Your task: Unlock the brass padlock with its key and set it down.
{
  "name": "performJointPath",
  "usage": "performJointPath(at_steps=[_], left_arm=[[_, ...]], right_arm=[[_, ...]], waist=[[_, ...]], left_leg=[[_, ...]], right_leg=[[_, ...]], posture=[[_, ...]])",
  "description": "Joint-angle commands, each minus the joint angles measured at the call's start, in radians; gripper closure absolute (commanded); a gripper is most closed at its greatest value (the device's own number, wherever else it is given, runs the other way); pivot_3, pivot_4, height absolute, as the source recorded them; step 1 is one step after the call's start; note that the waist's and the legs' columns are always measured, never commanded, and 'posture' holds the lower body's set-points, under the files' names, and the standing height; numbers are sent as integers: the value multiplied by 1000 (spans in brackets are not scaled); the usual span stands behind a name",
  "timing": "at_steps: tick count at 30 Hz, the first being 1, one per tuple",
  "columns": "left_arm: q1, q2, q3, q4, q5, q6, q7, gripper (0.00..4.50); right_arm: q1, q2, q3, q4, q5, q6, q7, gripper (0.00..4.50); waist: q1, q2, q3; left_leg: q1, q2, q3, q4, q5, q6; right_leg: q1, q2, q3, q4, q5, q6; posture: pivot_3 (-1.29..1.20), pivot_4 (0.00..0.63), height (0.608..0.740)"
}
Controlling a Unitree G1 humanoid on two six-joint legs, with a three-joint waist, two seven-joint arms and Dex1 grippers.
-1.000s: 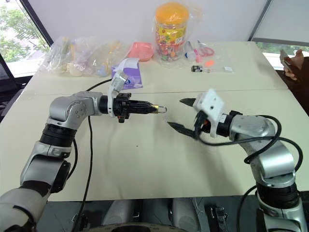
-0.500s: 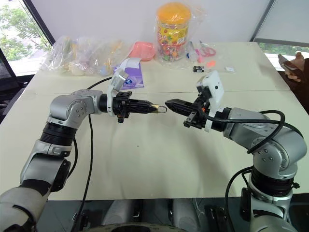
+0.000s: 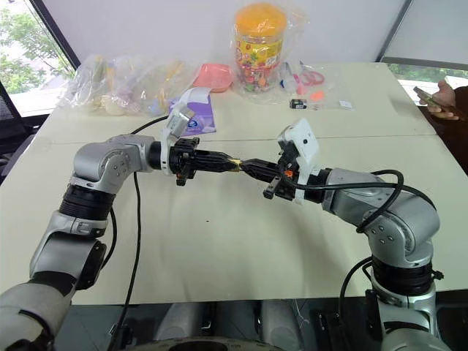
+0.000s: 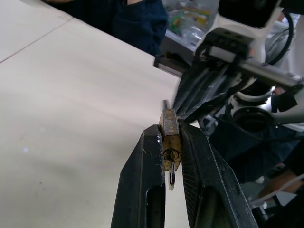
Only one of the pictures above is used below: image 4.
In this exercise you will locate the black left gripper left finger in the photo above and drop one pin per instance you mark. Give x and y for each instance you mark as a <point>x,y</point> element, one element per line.
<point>133,180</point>

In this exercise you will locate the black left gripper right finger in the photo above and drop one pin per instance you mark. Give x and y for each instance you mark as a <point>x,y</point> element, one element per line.
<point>213,175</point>

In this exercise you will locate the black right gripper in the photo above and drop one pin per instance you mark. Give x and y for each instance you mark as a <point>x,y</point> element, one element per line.
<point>223,45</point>

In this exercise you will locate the brass padlock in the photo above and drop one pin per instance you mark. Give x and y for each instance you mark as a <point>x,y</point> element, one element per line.
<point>171,133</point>

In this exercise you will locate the silver robot body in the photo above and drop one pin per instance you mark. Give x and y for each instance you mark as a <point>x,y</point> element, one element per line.
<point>251,111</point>

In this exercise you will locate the clear box of colourful parts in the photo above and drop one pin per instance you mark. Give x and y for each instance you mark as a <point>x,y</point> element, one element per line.
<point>190,21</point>

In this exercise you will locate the person in dark blue top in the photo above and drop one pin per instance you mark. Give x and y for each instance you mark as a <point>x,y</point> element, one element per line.
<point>133,21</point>

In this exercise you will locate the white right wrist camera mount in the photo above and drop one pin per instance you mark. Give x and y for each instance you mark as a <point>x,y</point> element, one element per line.
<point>259,35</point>

